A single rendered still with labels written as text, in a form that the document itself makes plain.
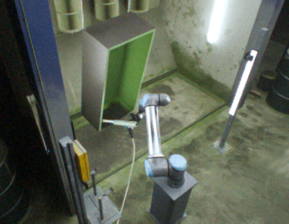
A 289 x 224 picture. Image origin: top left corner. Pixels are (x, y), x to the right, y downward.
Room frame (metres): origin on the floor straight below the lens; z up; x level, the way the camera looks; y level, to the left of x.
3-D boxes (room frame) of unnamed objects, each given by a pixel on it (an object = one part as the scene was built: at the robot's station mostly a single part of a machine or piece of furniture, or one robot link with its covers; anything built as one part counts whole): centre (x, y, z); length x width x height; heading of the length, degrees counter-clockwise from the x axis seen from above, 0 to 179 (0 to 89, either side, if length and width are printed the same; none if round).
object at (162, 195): (1.36, -0.50, 0.32); 0.31 x 0.31 x 0.64; 35
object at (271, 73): (3.61, -2.55, 0.14); 0.31 x 0.29 x 0.28; 125
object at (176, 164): (1.36, -0.49, 0.83); 0.17 x 0.15 x 0.18; 92
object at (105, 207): (1.03, 0.15, 0.95); 0.26 x 0.15 x 0.32; 35
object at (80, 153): (0.96, 0.23, 1.42); 0.12 x 0.06 x 0.26; 35
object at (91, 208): (1.01, 0.16, 0.78); 0.31 x 0.23 x 0.01; 35
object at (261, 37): (2.29, -1.38, 0.82); 0.05 x 0.05 x 1.64; 35
